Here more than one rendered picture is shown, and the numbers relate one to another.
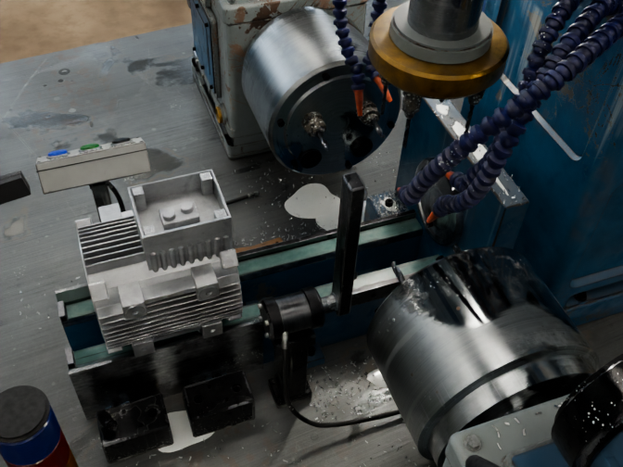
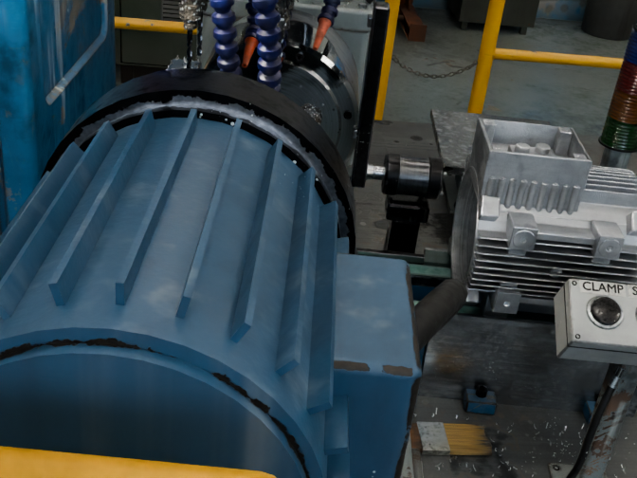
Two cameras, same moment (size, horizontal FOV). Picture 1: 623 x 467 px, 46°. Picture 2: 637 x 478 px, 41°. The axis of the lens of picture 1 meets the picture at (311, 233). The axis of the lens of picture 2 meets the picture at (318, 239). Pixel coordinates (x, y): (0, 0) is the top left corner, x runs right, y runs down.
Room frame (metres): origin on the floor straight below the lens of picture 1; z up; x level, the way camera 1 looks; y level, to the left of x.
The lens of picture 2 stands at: (1.68, 0.30, 1.53)
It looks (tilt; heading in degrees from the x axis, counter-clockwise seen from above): 30 degrees down; 201
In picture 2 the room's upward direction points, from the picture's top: 7 degrees clockwise
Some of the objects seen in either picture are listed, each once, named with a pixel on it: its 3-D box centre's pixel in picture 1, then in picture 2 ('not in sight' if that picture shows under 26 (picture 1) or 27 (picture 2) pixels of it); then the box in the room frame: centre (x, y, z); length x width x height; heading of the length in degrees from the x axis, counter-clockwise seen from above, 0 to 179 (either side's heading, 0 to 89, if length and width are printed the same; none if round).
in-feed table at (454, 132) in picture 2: not in sight; (494, 170); (0.17, 0.06, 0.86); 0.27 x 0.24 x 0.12; 22
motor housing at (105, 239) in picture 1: (160, 270); (540, 235); (0.68, 0.22, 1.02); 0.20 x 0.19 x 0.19; 112
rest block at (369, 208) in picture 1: (386, 223); not in sight; (0.95, -0.14, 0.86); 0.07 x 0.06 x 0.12; 22
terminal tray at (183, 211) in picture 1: (181, 220); (526, 165); (0.70, 0.18, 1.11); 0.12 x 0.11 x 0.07; 112
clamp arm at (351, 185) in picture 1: (345, 250); (370, 99); (0.64, -0.05, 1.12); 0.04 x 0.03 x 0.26; 112
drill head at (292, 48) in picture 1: (309, 76); not in sight; (1.15, 0.02, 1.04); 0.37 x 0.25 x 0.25; 22
